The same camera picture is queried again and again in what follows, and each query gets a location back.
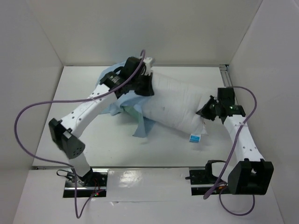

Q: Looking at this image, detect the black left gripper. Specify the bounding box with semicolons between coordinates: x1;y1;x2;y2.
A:
130;71;155;97

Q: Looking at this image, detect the light blue green pillowcase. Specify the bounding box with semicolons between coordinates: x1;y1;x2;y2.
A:
97;61;155;138

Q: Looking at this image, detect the white pillow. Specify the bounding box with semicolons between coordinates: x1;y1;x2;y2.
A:
142;67;223;135

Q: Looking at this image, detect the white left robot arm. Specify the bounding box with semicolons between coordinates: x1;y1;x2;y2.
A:
49;57;154;186

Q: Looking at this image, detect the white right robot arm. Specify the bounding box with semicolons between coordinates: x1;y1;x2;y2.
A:
197;87;274;199

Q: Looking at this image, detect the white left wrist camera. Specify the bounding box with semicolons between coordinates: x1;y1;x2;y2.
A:
142;57;155;76

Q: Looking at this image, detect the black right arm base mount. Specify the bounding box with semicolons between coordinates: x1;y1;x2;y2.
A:
185;160;233;196

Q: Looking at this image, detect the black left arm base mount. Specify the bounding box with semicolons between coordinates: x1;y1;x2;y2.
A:
56;168;108;198

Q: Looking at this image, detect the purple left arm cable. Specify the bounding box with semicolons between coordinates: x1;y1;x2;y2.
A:
14;49;148;219

